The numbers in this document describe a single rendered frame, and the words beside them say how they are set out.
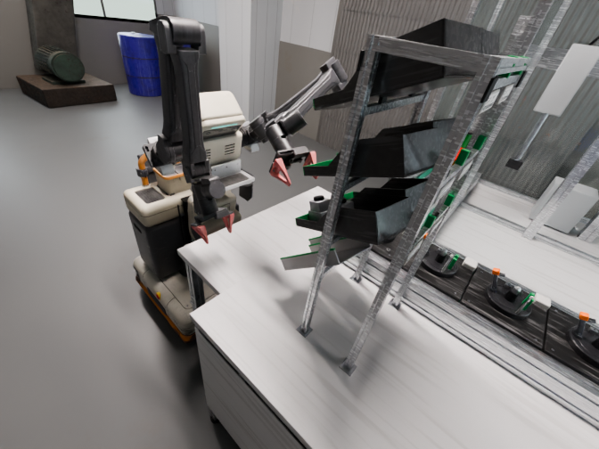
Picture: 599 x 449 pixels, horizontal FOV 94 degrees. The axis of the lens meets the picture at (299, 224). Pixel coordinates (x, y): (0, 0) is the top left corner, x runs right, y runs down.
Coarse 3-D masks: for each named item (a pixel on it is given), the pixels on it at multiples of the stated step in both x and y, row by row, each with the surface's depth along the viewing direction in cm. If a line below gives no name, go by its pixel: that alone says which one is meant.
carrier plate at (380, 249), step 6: (402, 234) 122; (396, 240) 118; (372, 246) 112; (378, 246) 113; (384, 246) 114; (390, 246) 114; (396, 246) 114; (378, 252) 110; (384, 252) 110; (390, 252) 111; (390, 258) 108
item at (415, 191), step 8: (384, 184) 86; (392, 184) 84; (400, 184) 82; (408, 184) 80; (416, 184) 70; (424, 184) 72; (352, 192) 97; (360, 192) 78; (368, 192) 75; (376, 192) 73; (384, 192) 71; (392, 192) 70; (400, 192) 68; (408, 192) 68; (416, 192) 70; (352, 200) 81; (416, 200) 71
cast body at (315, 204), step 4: (316, 196) 79; (320, 196) 79; (312, 200) 79; (316, 200) 78; (320, 200) 78; (324, 200) 78; (328, 200) 78; (312, 204) 79; (316, 204) 77; (320, 204) 77; (324, 204) 78; (328, 204) 78; (312, 208) 80; (316, 208) 78; (320, 208) 77; (324, 208) 78; (308, 212) 82; (312, 212) 80; (316, 212) 79; (320, 212) 77; (324, 212) 77; (312, 216) 81; (316, 216) 79; (320, 216) 78; (312, 220) 81; (316, 220) 79
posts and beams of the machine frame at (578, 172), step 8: (592, 144) 124; (592, 152) 124; (584, 160) 127; (592, 160) 125; (576, 168) 129; (584, 168) 128; (568, 176) 132; (576, 176) 131; (560, 184) 138; (568, 184) 134; (560, 192) 136; (568, 192) 134; (552, 200) 140; (560, 200) 138; (544, 208) 143; (552, 208) 141; (536, 216) 148; (544, 216) 145; (536, 224) 148; (528, 232) 151; (536, 232) 149
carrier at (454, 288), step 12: (432, 252) 111; (444, 252) 104; (408, 264) 107; (420, 264) 108; (432, 264) 105; (444, 264) 106; (456, 264) 108; (468, 264) 108; (420, 276) 102; (432, 276) 103; (444, 276) 103; (456, 276) 105; (468, 276) 105; (444, 288) 99; (456, 288) 100; (456, 300) 96
